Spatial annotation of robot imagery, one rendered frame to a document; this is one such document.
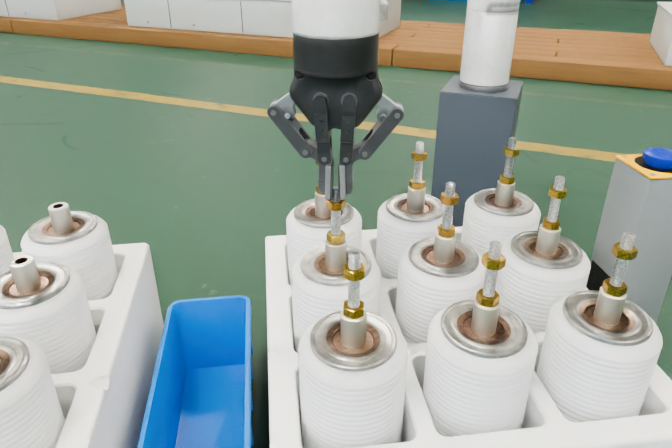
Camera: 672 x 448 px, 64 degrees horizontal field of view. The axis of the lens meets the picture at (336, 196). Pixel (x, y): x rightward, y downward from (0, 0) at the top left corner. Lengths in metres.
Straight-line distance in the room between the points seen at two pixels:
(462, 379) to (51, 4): 3.53
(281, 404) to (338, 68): 0.31
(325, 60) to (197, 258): 0.70
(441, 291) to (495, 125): 0.54
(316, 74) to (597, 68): 2.09
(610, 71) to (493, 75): 1.47
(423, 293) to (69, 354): 0.37
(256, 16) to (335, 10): 2.48
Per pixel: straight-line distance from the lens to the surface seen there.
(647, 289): 0.82
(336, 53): 0.46
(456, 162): 1.09
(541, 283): 0.62
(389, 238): 0.68
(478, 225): 0.72
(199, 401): 0.80
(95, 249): 0.70
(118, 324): 0.66
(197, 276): 1.04
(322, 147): 0.51
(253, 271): 1.03
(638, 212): 0.75
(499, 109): 1.04
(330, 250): 0.56
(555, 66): 2.49
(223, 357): 0.83
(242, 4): 2.96
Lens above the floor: 0.57
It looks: 26 degrees down
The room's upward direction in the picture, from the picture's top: straight up
